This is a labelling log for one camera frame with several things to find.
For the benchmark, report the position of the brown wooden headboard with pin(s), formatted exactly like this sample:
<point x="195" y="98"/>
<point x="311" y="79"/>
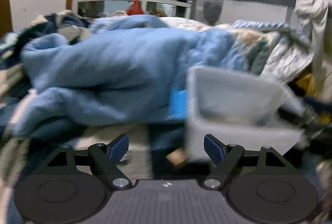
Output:
<point x="5" y="17"/>

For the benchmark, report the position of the white plastic storage bin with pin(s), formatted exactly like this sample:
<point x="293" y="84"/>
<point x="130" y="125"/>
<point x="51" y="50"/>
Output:
<point x="238" y="108"/>

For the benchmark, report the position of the red bag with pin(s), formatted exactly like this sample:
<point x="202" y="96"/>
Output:
<point x="135" y="8"/>

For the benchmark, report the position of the plaid blue grey blanket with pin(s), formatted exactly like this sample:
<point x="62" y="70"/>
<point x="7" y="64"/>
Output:
<point x="20" y="156"/>

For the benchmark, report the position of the white cloth on rail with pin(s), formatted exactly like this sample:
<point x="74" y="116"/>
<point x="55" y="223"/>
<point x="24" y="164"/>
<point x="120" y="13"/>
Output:
<point x="312" y="21"/>

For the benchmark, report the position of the small wooden cube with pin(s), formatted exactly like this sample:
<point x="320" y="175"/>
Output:
<point x="178" y="157"/>

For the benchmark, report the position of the light blue quilt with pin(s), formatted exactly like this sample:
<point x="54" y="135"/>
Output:
<point x="120" y="74"/>

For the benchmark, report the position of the blue bin clip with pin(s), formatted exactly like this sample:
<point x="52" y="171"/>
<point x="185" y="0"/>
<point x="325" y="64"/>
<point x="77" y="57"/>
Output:
<point x="178" y="104"/>

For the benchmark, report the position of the patterned white quilt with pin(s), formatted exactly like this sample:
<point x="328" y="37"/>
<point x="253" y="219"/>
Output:
<point x="275" y="51"/>

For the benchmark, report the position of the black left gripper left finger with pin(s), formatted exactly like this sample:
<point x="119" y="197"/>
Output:
<point x="104" y="159"/>

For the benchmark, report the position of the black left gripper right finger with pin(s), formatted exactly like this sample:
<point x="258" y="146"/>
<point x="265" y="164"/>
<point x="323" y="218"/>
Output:
<point x="226" y="158"/>

